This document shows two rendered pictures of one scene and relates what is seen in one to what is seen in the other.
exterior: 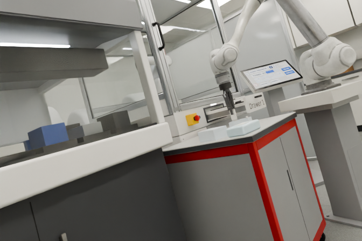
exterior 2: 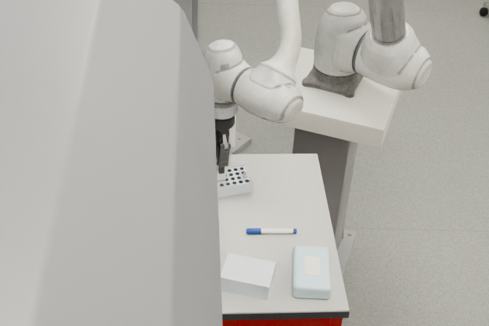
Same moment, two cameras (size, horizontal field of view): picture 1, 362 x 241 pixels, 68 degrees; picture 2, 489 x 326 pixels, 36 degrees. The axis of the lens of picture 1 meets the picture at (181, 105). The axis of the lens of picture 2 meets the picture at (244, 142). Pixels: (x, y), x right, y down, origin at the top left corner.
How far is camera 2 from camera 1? 1.61 m
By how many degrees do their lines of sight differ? 57
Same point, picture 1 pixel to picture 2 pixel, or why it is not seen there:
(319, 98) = (358, 132)
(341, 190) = not seen: hidden behind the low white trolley
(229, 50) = (296, 105)
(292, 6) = not seen: outside the picture
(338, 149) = (335, 183)
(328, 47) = (404, 55)
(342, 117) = not seen: hidden behind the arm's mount
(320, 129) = (316, 149)
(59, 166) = not seen: outside the picture
